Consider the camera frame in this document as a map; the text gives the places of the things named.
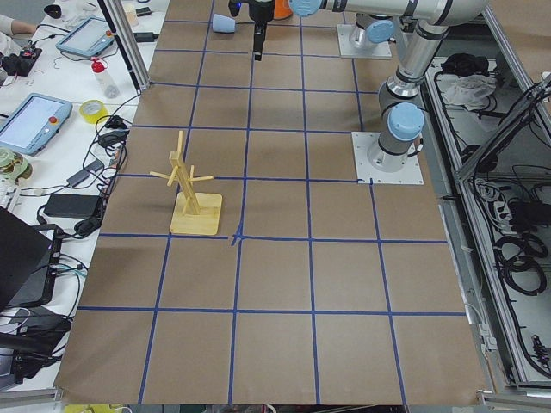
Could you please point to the wooden mug tree stand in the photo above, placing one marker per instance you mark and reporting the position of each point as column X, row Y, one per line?
column 194, row 213

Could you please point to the crumpled white cloth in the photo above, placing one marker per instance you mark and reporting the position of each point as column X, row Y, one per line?
column 472, row 92

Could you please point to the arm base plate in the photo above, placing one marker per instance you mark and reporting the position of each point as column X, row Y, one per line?
column 381, row 51
column 374, row 166

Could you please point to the orange canister with grey lid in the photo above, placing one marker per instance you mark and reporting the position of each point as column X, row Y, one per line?
column 282, row 10

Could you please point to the yellow tape roll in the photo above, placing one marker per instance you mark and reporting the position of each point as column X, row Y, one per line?
column 93, row 111

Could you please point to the black laptop computer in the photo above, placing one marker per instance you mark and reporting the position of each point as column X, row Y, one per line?
column 28, row 256

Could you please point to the red capped squeeze bottle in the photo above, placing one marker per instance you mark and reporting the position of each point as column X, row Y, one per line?
column 107, row 84

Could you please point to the aluminium frame post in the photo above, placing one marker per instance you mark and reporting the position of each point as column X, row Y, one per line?
column 115, row 16

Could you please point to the light blue plastic cup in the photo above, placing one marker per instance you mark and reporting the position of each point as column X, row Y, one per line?
column 223, row 24

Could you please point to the near blue teach pendant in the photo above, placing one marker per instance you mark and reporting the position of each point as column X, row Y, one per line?
column 34, row 123

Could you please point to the far blue teach pendant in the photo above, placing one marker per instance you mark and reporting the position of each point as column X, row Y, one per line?
column 89, row 39

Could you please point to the blue teach pendant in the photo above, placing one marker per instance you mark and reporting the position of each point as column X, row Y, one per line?
column 89, row 39
column 34, row 123

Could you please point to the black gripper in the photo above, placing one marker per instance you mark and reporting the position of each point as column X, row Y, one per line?
column 261, row 12

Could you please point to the black power adapter brick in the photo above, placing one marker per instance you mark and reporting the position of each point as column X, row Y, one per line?
column 71, row 206

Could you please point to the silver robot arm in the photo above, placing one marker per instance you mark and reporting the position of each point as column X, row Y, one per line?
column 435, row 18
column 371, row 29

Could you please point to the small black power adapter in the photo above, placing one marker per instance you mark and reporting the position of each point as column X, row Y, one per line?
column 142, row 37

